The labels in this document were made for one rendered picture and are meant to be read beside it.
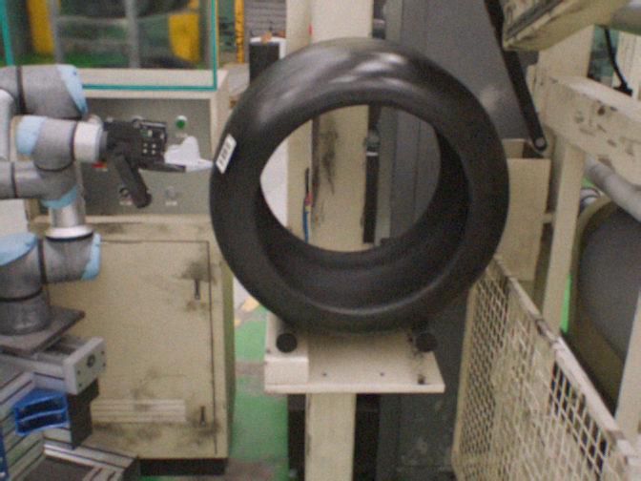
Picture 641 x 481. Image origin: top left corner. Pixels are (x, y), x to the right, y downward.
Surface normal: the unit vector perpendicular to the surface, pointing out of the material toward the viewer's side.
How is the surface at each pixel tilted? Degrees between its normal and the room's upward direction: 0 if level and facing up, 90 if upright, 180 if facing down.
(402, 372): 0
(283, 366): 90
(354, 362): 0
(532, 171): 90
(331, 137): 90
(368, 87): 79
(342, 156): 90
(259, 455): 0
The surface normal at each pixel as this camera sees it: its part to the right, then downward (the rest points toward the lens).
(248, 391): 0.02, -0.93
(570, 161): 0.04, 0.37
